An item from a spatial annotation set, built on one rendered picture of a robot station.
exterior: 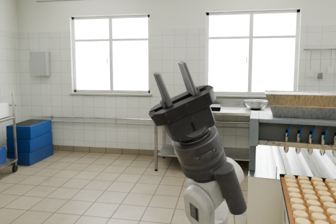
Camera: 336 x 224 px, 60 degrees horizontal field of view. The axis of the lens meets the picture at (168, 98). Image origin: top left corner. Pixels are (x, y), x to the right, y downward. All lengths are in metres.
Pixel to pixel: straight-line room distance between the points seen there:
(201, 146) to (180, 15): 4.35
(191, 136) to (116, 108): 4.55
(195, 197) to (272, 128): 1.30
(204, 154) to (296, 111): 1.31
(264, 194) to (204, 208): 1.29
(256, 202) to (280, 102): 0.59
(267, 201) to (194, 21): 3.44
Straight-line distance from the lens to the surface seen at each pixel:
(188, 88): 0.52
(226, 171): 0.54
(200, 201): 0.57
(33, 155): 5.00
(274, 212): 1.89
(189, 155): 0.52
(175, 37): 4.77
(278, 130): 1.82
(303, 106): 1.78
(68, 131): 5.49
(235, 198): 0.57
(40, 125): 5.04
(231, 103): 4.66
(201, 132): 0.52
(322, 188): 1.54
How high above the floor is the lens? 1.46
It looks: 6 degrees down
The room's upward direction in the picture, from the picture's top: straight up
